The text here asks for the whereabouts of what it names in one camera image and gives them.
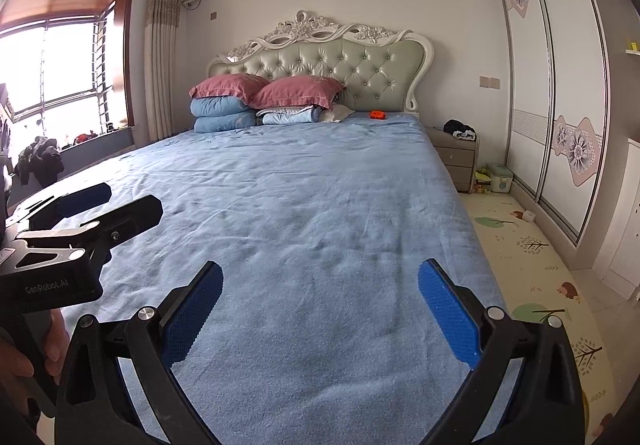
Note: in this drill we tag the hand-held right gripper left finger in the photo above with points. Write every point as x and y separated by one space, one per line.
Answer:
192 320

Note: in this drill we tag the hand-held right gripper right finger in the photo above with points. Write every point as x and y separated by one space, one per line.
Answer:
450 315

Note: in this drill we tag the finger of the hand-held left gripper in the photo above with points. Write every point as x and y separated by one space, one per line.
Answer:
85 197
135 215

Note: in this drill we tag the person's left hand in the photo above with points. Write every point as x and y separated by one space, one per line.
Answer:
55 345

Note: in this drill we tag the dark clothes heap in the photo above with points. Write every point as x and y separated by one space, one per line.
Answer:
40 160

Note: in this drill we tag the printed play mat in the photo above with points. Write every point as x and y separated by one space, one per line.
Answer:
530 275

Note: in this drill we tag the small white box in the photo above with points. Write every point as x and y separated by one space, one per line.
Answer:
528 215

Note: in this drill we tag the blue folded quilt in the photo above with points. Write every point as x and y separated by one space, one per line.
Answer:
220 115

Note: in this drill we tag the pile of toys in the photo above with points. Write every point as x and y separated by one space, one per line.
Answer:
482 180

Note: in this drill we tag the green storage box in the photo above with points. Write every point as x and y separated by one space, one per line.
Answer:
500 179

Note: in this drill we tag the grey nightstand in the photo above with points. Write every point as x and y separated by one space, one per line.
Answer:
455 162

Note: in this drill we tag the pink pillow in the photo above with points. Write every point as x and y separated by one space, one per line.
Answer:
225 86
300 92

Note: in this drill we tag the beige curtain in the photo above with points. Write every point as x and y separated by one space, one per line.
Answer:
164 55

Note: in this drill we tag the bed with tufted headboard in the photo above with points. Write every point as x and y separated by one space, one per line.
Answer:
310 205

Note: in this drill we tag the light patterned folded blanket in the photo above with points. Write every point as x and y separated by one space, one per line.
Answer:
290 116

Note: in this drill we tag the dark cloth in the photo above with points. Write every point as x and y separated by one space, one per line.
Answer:
457 127

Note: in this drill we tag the white cabinet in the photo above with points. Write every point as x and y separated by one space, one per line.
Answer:
620 235

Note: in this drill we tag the small orange object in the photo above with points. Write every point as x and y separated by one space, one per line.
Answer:
378 114

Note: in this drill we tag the white cloth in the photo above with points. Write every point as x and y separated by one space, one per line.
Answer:
340 113

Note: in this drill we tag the white floral sliding wardrobe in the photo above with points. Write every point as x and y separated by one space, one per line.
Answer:
570 75

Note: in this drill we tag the window with wooden frame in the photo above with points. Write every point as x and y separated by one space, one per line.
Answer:
60 65

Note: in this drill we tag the wall switch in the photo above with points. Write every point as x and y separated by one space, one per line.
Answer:
489 81

